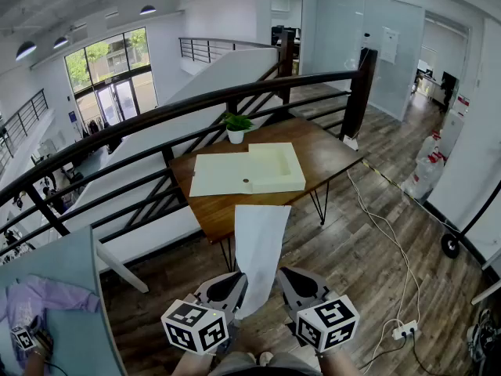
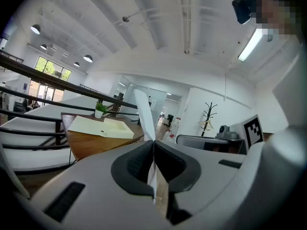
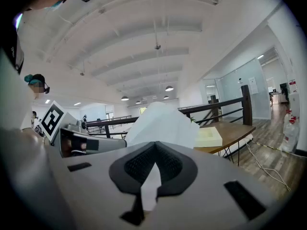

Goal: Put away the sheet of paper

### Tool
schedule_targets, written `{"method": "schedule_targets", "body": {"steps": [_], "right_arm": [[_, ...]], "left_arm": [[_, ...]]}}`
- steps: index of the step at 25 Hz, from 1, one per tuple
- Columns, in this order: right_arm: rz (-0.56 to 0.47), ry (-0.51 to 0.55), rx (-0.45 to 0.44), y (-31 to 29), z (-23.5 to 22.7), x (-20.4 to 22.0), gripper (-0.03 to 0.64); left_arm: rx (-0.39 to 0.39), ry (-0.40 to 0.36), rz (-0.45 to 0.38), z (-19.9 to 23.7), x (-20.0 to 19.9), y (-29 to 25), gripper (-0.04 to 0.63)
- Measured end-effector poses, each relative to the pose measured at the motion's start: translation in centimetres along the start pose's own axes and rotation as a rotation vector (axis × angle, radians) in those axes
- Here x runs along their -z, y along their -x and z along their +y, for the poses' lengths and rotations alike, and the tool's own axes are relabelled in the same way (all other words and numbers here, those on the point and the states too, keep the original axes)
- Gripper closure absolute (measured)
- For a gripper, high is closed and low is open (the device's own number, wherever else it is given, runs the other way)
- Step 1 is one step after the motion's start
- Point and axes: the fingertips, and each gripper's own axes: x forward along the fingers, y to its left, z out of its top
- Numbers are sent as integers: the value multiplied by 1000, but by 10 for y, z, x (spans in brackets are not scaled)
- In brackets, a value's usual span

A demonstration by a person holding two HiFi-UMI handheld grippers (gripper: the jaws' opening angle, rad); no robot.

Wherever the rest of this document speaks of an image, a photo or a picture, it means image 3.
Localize black chest strap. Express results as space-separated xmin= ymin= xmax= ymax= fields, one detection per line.
xmin=0 ymin=15 xmax=25 ymax=75

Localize clear plastic water jug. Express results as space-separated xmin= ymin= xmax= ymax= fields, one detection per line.
xmin=284 ymin=109 xmax=293 ymax=127

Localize person's left hand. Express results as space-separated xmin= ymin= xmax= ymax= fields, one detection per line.
xmin=62 ymin=139 xmax=87 ymax=156

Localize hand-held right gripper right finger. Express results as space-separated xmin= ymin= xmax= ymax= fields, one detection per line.
xmin=148 ymin=141 xmax=286 ymax=230

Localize white plastic bottles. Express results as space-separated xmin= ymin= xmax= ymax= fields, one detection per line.
xmin=279 ymin=115 xmax=300 ymax=153

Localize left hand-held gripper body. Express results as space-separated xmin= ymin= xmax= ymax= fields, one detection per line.
xmin=39 ymin=101 xmax=87 ymax=158

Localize white floor appliance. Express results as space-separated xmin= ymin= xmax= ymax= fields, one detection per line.
xmin=288 ymin=91 xmax=300 ymax=118

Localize person's white shirt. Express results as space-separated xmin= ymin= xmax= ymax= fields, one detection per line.
xmin=0 ymin=8 xmax=72 ymax=230

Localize dark wooden railing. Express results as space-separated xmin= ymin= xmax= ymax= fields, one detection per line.
xmin=85 ymin=84 xmax=253 ymax=138

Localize white paper poster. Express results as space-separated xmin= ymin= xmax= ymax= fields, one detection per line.
xmin=248 ymin=77 xmax=259 ymax=95

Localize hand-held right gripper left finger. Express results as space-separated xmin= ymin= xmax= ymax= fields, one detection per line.
xmin=47 ymin=141 xmax=158 ymax=230

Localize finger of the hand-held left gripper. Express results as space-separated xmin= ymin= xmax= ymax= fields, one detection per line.
xmin=71 ymin=132 xmax=128 ymax=154

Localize white A4 paper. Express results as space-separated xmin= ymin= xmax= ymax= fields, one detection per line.
xmin=124 ymin=101 xmax=200 ymax=212

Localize white floor cable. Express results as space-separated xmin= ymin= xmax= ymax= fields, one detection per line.
xmin=244 ymin=140 xmax=292 ymax=192

